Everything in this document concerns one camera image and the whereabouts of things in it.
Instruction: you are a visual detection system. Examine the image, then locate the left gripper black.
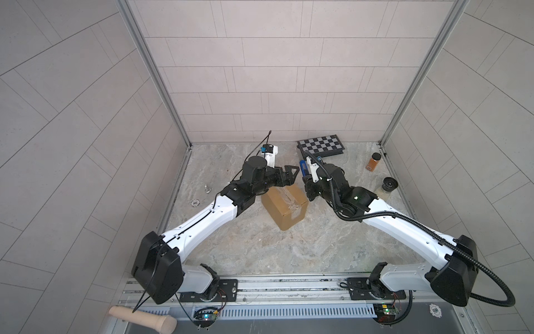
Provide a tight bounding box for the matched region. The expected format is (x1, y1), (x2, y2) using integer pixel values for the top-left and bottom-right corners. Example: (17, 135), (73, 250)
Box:
(248, 165), (298, 197)

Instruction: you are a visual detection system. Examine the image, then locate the brown cardboard express box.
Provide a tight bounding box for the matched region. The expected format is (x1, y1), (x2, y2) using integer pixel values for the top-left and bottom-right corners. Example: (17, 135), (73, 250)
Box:
(261, 185), (309, 231)

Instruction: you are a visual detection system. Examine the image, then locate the blue utility knife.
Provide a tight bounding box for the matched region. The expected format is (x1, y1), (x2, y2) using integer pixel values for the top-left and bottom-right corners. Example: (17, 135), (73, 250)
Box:
(299, 160), (310, 177)

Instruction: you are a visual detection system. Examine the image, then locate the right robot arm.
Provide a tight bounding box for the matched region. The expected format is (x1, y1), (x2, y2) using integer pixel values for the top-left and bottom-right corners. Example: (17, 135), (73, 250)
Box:
(303, 160), (478, 306)

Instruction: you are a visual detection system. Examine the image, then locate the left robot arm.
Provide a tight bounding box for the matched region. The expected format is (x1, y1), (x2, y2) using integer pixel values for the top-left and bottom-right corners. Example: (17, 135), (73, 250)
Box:
(132, 156), (300, 305)

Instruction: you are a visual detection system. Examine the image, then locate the black white chessboard box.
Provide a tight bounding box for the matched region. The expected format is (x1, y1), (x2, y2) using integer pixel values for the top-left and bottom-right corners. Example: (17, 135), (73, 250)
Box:
(297, 134), (345, 159)

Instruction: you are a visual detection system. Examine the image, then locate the orange spice bottle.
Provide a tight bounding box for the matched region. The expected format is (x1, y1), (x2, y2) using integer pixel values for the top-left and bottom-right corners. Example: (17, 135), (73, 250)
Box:
(366, 153), (382, 172)

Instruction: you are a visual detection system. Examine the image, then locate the white spice jar black lid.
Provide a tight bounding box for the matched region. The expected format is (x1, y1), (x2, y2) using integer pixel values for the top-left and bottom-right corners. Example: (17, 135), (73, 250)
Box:
(375, 177), (399, 200)

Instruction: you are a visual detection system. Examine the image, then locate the right green circuit board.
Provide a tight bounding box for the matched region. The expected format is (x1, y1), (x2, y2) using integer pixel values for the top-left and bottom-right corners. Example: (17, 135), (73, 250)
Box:
(373, 303), (398, 324)

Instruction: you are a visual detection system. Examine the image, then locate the green circuit board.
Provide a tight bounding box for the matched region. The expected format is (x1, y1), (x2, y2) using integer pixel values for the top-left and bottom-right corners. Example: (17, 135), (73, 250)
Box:
(194, 307), (220, 321)
(373, 303), (398, 324)

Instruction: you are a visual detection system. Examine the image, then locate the left green circuit board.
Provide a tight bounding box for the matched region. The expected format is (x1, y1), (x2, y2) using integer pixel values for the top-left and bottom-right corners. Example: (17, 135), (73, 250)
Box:
(194, 307), (220, 321)

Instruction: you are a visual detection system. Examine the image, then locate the white round sticker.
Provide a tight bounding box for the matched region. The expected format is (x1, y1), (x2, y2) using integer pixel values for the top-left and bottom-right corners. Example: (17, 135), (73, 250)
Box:
(429, 303), (442, 319)

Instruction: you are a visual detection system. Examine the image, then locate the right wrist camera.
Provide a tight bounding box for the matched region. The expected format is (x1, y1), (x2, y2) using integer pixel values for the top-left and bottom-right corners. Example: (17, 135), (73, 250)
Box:
(306, 156), (322, 183)

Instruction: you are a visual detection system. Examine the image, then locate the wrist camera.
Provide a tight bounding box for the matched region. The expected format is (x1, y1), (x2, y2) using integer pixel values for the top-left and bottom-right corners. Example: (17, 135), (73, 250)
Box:
(306, 156), (322, 183)
(261, 143), (278, 168)

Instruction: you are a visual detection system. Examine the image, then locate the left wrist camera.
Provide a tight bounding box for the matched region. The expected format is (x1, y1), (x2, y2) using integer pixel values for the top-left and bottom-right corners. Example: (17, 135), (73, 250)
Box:
(261, 143), (278, 168)

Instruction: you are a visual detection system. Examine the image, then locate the aluminium mounting rail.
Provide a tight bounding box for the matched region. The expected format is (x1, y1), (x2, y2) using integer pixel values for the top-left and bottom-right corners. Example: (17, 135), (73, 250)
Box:
(118, 273), (466, 308)

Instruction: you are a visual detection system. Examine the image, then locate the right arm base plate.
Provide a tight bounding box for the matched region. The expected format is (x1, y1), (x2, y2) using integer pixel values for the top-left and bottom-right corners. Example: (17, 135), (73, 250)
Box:
(339, 277), (407, 301)

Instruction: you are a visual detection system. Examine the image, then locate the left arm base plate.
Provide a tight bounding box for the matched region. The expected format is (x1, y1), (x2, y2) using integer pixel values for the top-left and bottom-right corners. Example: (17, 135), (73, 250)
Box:
(179, 279), (239, 303)

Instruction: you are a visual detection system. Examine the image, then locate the black corrugated cable conduit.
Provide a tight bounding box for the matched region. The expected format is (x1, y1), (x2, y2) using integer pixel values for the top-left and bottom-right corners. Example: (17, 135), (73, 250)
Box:
(306, 149), (516, 308)

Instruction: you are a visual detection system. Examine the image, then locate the wooden handle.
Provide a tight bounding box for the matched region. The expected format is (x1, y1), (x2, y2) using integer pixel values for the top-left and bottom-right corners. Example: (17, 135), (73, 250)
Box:
(108, 306), (177, 334)

